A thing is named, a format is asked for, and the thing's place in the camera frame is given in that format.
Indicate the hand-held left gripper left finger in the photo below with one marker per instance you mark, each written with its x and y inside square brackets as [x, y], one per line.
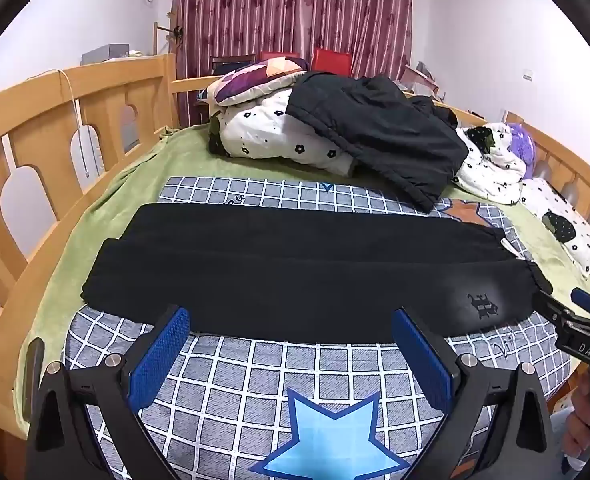
[160, 360]

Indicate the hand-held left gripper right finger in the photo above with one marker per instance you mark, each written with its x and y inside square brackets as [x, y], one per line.
[420, 355]

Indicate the black pants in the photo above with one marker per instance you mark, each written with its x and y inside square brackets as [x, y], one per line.
[300, 270]

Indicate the person's right hand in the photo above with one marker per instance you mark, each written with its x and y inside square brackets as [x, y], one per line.
[577, 412]

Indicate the checked blanket with stars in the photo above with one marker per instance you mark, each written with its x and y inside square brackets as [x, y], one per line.
[235, 380]

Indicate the white floral pillow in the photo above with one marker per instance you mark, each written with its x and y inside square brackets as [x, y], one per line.
[565, 225]

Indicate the purple plush toy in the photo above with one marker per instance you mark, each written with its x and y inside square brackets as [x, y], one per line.
[525, 145]

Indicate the green bed sheet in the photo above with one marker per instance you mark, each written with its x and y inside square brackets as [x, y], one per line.
[175, 160]

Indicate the black jacket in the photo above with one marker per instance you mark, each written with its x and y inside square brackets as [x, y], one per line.
[375, 130]

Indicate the white floral duvet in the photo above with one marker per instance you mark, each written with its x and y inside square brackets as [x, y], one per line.
[275, 130]

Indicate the cardboard box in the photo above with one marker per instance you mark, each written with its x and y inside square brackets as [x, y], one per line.
[422, 80]

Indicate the purple patterned pillow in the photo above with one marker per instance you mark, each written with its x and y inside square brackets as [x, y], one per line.
[255, 77]

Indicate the dark wooden chair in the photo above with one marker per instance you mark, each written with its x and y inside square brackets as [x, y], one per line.
[227, 64]

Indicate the large red chair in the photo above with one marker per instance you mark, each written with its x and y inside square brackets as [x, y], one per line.
[331, 59]

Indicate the grey box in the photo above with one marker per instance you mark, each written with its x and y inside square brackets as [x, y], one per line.
[106, 54]

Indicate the small red chair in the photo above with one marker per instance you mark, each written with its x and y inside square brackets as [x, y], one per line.
[273, 56]

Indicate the maroon striped curtain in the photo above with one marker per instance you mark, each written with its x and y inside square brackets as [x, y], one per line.
[275, 5]

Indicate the white wall socket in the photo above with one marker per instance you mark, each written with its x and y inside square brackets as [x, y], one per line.
[528, 74]

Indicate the wooden bed frame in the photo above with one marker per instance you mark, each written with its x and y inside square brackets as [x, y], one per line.
[40, 145]

